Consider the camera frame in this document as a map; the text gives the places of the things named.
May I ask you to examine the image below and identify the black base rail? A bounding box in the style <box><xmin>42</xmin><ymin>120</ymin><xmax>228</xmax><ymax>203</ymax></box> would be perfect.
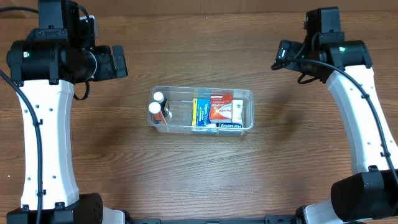
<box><xmin>126</xmin><ymin>215</ymin><xmax>301</xmax><ymax>224</ymax></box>

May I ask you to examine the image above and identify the black bottle white cap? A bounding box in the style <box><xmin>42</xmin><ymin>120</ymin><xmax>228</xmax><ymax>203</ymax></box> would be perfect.
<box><xmin>153</xmin><ymin>91</ymin><xmax>170</xmax><ymax>117</ymax></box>

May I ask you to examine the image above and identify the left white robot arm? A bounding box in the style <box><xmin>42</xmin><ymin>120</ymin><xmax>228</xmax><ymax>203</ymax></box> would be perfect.
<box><xmin>6</xmin><ymin>39</ymin><xmax>129</xmax><ymax>223</ymax></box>

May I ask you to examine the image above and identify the clear plastic container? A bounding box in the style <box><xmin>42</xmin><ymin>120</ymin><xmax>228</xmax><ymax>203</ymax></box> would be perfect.
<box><xmin>147</xmin><ymin>86</ymin><xmax>254</xmax><ymax>136</ymax></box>

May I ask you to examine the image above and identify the blue yellow VapoDrops box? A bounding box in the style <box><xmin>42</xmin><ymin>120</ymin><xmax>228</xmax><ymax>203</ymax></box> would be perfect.
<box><xmin>192</xmin><ymin>98</ymin><xmax>211</xmax><ymax>127</ymax></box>

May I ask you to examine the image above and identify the red white small box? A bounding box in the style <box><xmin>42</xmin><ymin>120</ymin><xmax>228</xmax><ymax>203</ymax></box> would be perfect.
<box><xmin>210</xmin><ymin>95</ymin><xmax>233</xmax><ymax>123</ymax></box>

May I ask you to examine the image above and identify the white orange plaster box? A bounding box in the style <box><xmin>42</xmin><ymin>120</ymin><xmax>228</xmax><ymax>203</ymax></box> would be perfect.
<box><xmin>218</xmin><ymin>100</ymin><xmax>243</xmax><ymax>128</ymax></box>

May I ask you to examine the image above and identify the orange tube white cap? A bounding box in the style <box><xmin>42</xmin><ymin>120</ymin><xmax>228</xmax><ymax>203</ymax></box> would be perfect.
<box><xmin>149</xmin><ymin>102</ymin><xmax>167</xmax><ymax>124</ymax></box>

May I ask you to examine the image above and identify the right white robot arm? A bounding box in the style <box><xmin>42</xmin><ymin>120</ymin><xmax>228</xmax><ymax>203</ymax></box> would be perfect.
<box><xmin>272</xmin><ymin>40</ymin><xmax>397</xmax><ymax>223</ymax></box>

